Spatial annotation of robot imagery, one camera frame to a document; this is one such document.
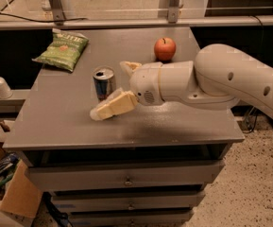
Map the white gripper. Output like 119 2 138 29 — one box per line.
90 61 196 121

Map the Red Bull can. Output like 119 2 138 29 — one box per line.
93 66 116 101

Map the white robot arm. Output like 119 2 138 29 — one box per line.
90 44 273 120

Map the red apple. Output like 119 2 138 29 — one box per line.
154 37 176 61

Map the green chip bag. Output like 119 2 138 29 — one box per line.
33 28 89 72

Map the grey drawer cabinet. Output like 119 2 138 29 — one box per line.
5 27 244 227

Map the cardboard box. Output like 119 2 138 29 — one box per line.
0 126 43 227

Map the metal railing frame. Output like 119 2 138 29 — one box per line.
0 0 273 29

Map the black cable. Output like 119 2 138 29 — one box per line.
0 0 88 24

